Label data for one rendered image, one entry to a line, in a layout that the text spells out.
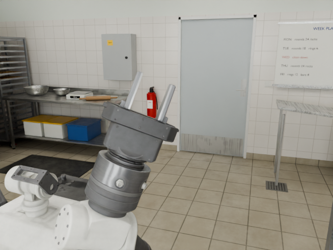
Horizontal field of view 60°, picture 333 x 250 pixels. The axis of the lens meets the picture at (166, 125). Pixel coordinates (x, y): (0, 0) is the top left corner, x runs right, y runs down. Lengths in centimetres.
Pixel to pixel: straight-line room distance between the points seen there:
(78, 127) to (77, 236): 424
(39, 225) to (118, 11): 433
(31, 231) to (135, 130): 42
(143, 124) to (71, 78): 495
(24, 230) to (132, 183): 40
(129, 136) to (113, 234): 16
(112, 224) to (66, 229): 7
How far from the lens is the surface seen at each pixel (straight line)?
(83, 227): 47
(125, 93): 479
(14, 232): 80
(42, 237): 75
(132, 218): 51
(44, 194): 75
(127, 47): 456
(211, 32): 443
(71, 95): 464
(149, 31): 464
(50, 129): 500
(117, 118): 43
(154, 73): 463
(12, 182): 79
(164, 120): 46
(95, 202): 45
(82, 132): 466
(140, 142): 44
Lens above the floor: 163
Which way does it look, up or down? 15 degrees down
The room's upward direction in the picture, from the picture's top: straight up
